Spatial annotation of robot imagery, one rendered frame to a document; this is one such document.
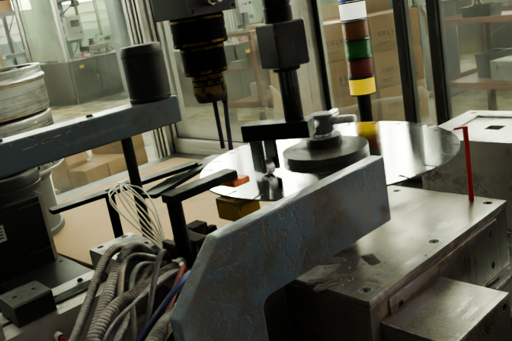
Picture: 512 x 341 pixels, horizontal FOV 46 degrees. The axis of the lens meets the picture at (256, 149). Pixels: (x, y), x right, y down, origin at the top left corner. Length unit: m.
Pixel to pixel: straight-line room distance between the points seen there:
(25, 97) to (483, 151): 0.82
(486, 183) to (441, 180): 0.07
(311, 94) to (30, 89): 0.60
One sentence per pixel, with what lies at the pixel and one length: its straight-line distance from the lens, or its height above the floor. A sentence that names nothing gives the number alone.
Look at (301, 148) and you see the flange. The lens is 0.78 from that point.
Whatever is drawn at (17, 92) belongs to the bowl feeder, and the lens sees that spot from 1.22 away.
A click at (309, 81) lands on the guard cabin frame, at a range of 1.38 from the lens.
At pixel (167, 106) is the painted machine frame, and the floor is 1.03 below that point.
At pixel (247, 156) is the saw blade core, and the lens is 0.83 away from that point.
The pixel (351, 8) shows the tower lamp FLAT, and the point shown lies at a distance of 1.03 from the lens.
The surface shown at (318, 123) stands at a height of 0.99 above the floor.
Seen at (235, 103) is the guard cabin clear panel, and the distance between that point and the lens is 1.62.
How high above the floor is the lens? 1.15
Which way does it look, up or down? 14 degrees down
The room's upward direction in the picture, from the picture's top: 10 degrees counter-clockwise
